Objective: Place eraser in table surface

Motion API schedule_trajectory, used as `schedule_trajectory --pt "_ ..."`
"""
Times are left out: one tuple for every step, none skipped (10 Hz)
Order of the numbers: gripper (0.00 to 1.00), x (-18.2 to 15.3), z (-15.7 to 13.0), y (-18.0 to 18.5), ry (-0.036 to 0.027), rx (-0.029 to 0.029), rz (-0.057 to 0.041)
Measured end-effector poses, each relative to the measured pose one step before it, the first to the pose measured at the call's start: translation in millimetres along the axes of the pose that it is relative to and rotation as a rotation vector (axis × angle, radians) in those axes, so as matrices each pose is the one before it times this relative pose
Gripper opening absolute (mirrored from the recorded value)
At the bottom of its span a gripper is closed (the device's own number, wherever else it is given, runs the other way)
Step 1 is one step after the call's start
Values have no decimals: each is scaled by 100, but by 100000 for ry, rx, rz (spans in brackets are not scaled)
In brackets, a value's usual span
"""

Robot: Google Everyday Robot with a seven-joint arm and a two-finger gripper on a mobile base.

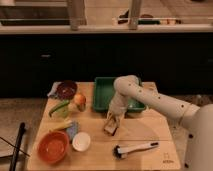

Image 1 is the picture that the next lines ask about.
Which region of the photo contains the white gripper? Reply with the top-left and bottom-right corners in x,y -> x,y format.
105,92 -> 128,131

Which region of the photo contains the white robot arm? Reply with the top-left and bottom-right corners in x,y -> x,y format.
107,75 -> 213,171

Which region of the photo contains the green plastic tray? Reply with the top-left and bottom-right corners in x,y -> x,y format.
92,77 -> 146,113

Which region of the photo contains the small white bowl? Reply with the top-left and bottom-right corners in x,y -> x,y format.
72,132 -> 91,152

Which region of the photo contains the orange fruit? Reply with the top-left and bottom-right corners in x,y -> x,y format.
74,93 -> 86,105

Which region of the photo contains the blue grey cloth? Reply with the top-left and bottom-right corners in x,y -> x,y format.
66,121 -> 79,140

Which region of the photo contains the green vegetable toy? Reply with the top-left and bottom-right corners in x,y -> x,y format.
48,100 -> 70,118

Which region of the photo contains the dark red bowl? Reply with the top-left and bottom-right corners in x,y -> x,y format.
56,80 -> 77,99

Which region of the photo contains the grey cloth under bowl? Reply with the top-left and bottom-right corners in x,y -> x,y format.
47,82 -> 61,98

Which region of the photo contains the orange bowl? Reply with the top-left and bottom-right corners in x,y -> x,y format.
37,131 -> 69,164

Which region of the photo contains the black rod stand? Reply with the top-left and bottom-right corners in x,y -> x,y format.
9,122 -> 25,171

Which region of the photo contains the white handled brush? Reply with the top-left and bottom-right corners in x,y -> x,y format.
113,142 -> 159,158

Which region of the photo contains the right wooden post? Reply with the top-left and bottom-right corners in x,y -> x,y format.
128,0 -> 142,30

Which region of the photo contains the wooden post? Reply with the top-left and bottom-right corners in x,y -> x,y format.
128,0 -> 142,30
66,0 -> 87,31

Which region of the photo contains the left wooden post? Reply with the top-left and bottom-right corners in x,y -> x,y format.
66,0 -> 87,31

